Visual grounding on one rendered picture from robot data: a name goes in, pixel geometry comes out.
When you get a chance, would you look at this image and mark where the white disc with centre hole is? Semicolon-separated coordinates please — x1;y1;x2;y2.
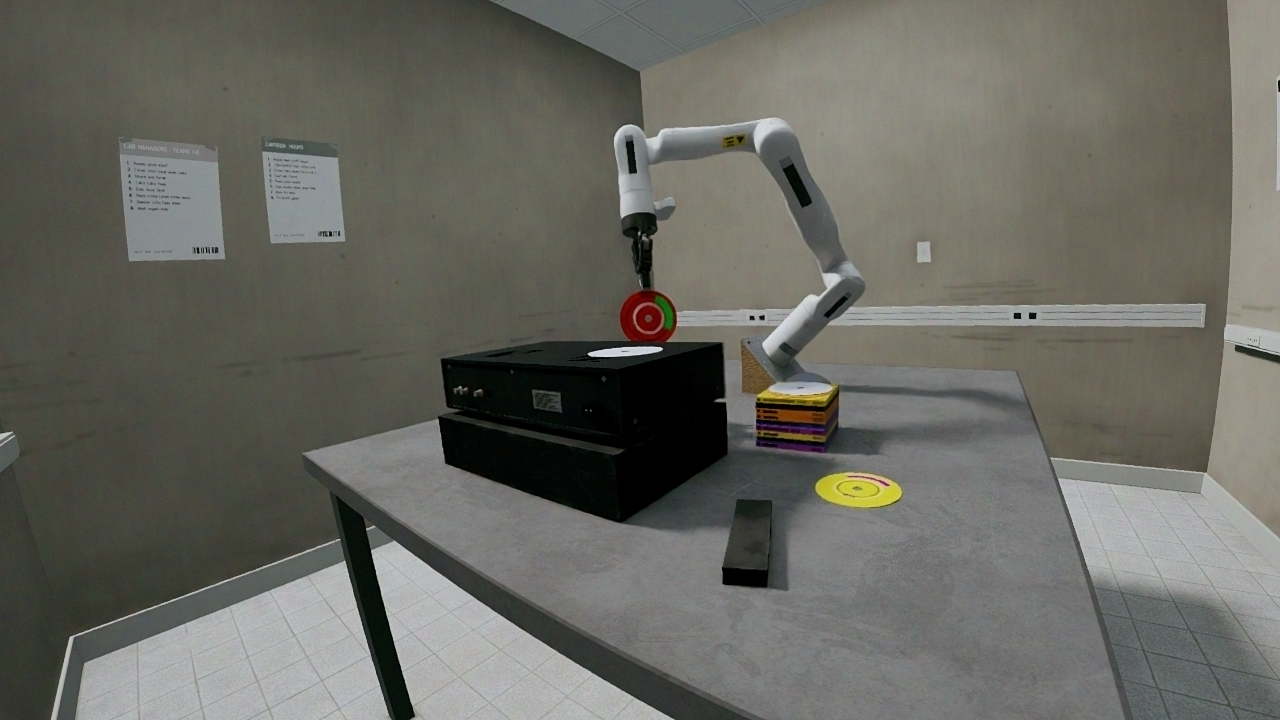
769;382;832;396
588;347;663;357

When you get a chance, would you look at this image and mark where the red cd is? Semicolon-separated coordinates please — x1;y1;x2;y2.
620;290;677;342

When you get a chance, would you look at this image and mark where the black rectangular box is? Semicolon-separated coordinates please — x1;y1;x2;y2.
438;401;728;523

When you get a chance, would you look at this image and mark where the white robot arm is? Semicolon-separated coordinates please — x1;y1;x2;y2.
614;118;865;366

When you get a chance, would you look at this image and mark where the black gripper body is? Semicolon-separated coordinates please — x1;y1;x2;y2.
621;211;658;256

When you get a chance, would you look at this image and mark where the black rectangular block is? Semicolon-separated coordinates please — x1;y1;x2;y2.
722;498;772;588

